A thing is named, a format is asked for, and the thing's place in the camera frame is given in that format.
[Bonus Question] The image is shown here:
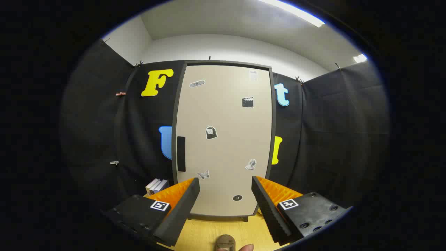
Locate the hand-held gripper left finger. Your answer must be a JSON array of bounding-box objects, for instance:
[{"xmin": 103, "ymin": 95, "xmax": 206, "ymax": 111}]
[{"xmin": 103, "ymin": 177, "xmax": 201, "ymax": 247}]

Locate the black backdrop cloth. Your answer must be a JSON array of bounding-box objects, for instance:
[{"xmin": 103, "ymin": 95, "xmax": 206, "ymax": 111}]
[{"xmin": 59, "ymin": 38, "xmax": 390, "ymax": 216}]

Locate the white book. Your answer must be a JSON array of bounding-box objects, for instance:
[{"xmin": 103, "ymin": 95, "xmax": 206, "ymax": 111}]
[{"xmin": 145, "ymin": 178, "xmax": 161, "ymax": 196}]

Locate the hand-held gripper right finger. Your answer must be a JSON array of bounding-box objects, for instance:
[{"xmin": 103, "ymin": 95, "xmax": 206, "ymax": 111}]
[{"xmin": 252, "ymin": 176, "xmax": 349, "ymax": 245}]

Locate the black door handle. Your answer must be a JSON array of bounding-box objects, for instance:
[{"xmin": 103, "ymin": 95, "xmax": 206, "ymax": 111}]
[{"xmin": 177, "ymin": 136, "xmax": 186, "ymax": 172}]

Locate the long ceiling light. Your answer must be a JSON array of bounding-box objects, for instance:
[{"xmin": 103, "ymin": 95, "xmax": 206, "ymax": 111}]
[{"xmin": 258, "ymin": 0, "xmax": 325, "ymax": 28}]

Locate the dark grey shoe cabinet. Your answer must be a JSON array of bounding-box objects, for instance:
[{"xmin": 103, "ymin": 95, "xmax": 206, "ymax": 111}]
[{"xmin": 171, "ymin": 60, "xmax": 277, "ymax": 222}]

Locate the beige shoe cabinet door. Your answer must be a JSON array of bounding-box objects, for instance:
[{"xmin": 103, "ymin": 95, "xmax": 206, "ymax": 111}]
[{"xmin": 175, "ymin": 64, "xmax": 272, "ymax": 217}]

